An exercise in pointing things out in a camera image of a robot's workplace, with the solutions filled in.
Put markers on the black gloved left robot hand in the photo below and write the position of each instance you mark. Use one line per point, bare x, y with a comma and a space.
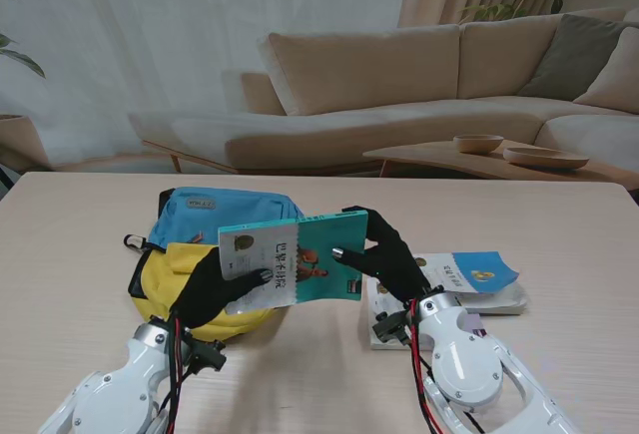
204, 294

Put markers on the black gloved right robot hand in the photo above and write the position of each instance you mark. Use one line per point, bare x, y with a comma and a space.
394, 264

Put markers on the teal cover paperback book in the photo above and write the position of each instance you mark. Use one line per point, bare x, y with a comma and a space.
319, 239

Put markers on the blue and yellow backpack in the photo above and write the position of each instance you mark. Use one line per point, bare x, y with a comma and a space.
224, 209

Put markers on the blue cover paperback book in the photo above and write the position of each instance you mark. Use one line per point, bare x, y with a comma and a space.
484, 274

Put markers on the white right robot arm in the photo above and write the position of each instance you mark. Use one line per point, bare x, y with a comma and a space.
469, 369

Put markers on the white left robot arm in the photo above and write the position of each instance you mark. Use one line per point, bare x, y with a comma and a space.
120, 394

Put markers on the purple cover paperback book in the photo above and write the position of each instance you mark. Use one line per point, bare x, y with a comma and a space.
382, 294

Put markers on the low wooden coffee table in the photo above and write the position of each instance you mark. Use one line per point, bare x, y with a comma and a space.
429, 157

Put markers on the small deep wooden bowl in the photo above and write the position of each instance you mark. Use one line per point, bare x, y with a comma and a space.
478, 143

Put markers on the wide shallow wooden bowl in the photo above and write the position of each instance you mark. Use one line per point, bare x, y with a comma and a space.
544, 158

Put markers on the beige sectional sofa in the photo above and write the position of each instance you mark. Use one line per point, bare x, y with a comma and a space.
364, 70

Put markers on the beige plant pot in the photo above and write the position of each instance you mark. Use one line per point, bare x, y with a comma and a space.
20, 142

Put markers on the white sheer curtain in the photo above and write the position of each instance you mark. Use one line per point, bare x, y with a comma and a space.
175, 30

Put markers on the grey sofa cushion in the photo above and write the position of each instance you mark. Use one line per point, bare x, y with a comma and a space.
569, 55

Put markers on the beige sofa cushion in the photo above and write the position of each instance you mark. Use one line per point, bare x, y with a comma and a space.
619, 80

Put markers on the dark green leaf plant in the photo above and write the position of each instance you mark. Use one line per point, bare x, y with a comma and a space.
22, 60

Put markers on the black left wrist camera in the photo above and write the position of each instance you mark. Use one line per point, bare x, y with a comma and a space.
207, 356

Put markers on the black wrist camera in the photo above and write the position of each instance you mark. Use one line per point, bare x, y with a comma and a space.
392, 328
207, 356

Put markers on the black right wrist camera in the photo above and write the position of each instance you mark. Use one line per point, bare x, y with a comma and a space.
392, 328

